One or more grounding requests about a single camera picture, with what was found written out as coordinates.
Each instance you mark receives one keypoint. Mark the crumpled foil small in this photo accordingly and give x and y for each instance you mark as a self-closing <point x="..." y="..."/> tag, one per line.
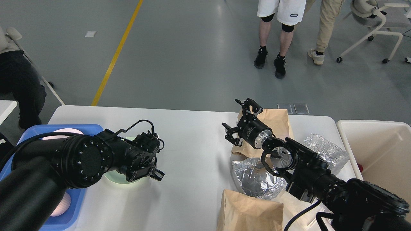
<point x="335" y="156"/>

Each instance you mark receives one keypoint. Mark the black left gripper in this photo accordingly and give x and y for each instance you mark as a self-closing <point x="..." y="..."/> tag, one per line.
<point x="142" y="165"/>

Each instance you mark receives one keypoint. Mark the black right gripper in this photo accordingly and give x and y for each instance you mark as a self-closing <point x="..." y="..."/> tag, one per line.
<point x="249" y="127"/>

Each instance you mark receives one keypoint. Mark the pink ribbed mug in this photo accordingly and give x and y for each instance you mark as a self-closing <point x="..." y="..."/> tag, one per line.
<point x="63" y="206"/>

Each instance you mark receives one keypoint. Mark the green plate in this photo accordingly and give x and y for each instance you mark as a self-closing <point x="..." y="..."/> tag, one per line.
<point x="118" y="178"/>

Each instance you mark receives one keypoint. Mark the pink plate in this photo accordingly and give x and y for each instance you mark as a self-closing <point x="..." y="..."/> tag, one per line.
<point x="64" y="130"/>

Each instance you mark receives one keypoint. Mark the brown paper bag near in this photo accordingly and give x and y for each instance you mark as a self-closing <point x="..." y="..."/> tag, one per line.
<point x="239" y="212"/>

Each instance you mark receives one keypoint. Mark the brown paper bag far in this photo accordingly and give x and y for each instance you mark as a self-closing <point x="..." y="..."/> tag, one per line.
<point x="278" y="121"/>

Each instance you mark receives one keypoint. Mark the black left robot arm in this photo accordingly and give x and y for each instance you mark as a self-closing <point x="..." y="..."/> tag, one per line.
<point x="45" y="166"/>

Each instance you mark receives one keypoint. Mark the crumpled foil large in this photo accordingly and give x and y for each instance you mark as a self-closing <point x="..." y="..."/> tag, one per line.
<point x="252" y="179"/>

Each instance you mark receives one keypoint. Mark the person in white shorts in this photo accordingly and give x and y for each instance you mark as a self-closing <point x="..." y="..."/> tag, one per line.
<point x="288" y="13"/>

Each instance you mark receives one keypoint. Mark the brown paper bag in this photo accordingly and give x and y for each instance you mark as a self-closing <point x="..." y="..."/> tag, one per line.
<point x="278" y="121"/>
<point x="239" y="212"/>

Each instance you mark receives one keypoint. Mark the person in beige trousers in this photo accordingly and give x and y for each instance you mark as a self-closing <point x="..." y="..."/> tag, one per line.
<point x="329" y="11"/>

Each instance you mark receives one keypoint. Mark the white plastic bin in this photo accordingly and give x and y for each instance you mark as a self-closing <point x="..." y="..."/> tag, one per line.
<point x="383" y="148"/>

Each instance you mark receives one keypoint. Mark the white side table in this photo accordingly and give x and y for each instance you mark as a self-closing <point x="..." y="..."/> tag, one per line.
<point x="6" y="107"/>

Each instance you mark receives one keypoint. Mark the seated person at left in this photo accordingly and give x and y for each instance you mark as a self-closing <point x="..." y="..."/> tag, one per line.
<point x="20" y="79"/>

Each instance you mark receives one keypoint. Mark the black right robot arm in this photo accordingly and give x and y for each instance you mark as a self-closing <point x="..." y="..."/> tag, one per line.
<point x="355" y="205"/>

